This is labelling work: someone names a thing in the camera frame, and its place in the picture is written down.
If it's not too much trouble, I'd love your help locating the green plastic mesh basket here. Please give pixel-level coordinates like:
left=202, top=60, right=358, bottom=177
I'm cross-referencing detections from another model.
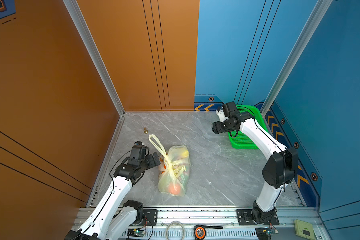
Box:
left=228, top=105, right=269, bottom=150

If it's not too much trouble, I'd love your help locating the yellowish translucent plastic bag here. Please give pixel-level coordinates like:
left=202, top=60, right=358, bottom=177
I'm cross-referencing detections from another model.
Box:
left=149, top=135, right=191, bottom=197

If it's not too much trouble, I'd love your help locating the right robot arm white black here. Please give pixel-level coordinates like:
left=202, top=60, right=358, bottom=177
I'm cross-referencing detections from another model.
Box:
left=212, top=102, right=299, bottom=225

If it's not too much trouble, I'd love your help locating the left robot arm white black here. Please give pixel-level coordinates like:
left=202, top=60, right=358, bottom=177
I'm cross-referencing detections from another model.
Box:
left=65, top=141, right=161, bottom=240

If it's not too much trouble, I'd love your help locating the green circuit board left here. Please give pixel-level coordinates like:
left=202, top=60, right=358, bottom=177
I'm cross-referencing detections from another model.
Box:
left=127, top=229, right=146, bottom=239

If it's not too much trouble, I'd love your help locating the green circuit board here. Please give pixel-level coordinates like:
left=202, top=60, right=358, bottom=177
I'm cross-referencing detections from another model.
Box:
left=255, top=228, right=279, bottom=240
left=127, top=229, right=146, bottom=239

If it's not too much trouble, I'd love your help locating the orange black tape measure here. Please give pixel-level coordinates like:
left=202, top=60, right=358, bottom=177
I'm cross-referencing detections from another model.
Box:
left=193, top=225, right=224, bottom=240

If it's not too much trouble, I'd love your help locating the green circuit board right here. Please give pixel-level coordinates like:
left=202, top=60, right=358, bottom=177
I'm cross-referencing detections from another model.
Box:
left=255, top=228, right=279, bottom=240

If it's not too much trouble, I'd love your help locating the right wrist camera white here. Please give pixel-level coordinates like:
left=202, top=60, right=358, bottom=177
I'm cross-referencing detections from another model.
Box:
left=216, top=110, right=227, bottom=123

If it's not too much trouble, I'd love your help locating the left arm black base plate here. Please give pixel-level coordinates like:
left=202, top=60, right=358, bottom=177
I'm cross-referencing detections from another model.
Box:
left=138, top=208, right=158, bottom=226

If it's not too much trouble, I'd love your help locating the coiled white cable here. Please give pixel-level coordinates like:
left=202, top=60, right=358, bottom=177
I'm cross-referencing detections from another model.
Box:
left=165, top=220, right=186, bottom=240

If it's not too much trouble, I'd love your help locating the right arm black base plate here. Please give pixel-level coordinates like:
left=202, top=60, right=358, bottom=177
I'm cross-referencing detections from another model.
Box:
left=236, top=208, right=280, bottom=226

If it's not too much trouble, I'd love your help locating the light green switch box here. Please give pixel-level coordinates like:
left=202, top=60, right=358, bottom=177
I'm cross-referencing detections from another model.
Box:
left=294, top=220, right=316, bottom=240

